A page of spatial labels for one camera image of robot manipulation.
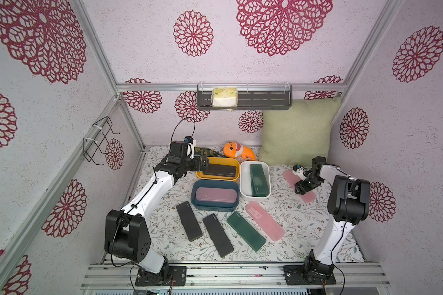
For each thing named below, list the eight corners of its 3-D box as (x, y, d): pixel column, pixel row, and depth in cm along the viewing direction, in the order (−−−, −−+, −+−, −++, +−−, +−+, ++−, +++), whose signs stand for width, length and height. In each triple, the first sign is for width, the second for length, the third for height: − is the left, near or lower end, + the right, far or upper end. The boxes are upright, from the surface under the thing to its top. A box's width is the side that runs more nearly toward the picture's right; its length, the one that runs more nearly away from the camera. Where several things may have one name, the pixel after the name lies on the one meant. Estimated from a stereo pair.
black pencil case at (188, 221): (188, 242, 84) (188, 241, 83) (174, 208, 95) (174, 206, 93) (203, 235, 86) (203, 233, 85) (188, 201, 97) (187, 200, 95)
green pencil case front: (255, 253, 82) (256, 251, 80) (226, 221, 90) (226, 220, 89) (265, 241, 85) (266, 240, 83) (236, 212, 93) (236, 210, 92)
